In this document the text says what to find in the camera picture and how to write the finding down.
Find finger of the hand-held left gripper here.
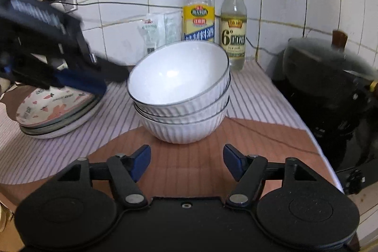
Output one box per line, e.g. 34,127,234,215
89,56,131,83
44,68,108,97

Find striped brown table cloth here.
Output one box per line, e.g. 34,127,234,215
0,60,345,195

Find white plate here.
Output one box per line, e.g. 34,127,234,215
20,106,103,140

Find yellow label oil bottle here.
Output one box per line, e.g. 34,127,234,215
181,0,216,44

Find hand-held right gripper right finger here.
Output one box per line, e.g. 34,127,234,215
223,144,319,209

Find black wall cable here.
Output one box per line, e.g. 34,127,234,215
62,0,285,59

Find clear plastic seasoning packet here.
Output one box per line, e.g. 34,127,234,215
137,10,183,57

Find black pot with lid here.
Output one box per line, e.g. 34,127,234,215
282,30,378,139

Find white ribbed bowl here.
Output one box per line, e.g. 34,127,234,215
138,95,231,144
126,41,230,117
133,75,231,125

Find clear vinegar bottle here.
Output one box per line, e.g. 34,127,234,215
220,0,249,71

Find black gas stove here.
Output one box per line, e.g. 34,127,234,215
270,75,378,195

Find pink rabbit print plate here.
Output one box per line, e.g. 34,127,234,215
16,86,99,126

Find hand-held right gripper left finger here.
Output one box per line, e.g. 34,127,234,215
57,144,152,209

